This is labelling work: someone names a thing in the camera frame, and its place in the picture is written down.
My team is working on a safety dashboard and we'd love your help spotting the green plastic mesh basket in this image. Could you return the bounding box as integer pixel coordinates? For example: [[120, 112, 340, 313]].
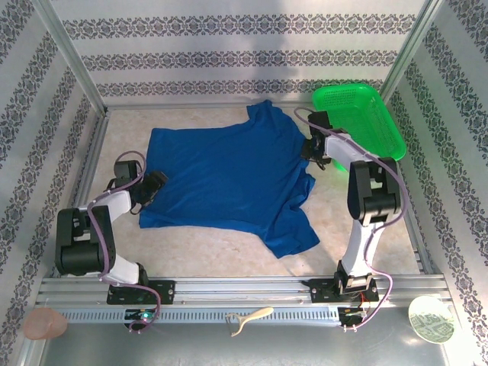
[[311, 83, 407, 173]]

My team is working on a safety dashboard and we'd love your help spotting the blue t-shirt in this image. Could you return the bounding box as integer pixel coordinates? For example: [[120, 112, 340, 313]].
[[139, 99, 320, 259]]

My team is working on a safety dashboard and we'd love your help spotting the cream plastic peeler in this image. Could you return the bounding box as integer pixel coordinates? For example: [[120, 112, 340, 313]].
[[225, 307, 275, 338]]

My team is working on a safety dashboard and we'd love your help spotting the pink translucent cup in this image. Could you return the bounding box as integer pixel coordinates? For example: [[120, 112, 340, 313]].
[[23, 308, 69, 340]]

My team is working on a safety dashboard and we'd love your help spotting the round green patterned disc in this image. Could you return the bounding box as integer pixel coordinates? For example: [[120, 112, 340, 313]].
[[408, 296, 457, 345]]

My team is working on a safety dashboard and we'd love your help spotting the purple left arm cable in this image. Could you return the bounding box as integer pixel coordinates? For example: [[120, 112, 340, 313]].
[[86, 151, 163, 333]]

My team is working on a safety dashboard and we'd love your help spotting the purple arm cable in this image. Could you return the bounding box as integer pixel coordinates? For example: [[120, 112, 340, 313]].
[[86, 151, 163, 333], [293, 107, 409, 332]]

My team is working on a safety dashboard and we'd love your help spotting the left aluminium side rail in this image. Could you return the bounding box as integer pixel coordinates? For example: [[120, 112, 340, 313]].
[[51, 112, 111, 278]]

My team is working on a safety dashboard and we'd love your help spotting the aluminium side rail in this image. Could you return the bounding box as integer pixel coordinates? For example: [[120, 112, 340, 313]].
[[380, 110, 446, 276], [51, 112, 111, 278]]

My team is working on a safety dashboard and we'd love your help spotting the aluminium back rail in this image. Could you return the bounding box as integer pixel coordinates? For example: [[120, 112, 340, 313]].
[[104, 99, 317, 112]]

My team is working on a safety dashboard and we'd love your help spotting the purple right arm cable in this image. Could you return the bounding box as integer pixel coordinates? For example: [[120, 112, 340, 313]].
[[293, 107, 409, 332]]

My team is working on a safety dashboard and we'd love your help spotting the right aluminium corner post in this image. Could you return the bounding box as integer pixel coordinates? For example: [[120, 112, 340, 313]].
[[372, 0, 448, 114]]

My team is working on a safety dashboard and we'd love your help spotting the aluminium corner post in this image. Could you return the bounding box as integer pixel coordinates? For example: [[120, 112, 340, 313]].
[[32, 0, 111, 117], [372, 0, 448, 114]]

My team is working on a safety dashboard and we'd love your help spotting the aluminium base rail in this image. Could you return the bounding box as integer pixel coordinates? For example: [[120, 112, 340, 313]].
[[36, 276, 453, 306]]

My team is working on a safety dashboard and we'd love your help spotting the slotted grey cable duct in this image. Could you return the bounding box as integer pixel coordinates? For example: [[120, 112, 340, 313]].
[[60, 307, 340, 324]]

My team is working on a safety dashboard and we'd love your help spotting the left aluminium corner post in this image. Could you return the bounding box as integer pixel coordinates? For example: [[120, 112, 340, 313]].
[[32, 0, 111, 117]]

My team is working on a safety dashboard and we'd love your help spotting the right aluminium side rail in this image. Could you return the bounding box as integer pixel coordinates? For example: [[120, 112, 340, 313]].
[[380, 110, 446, 276]]

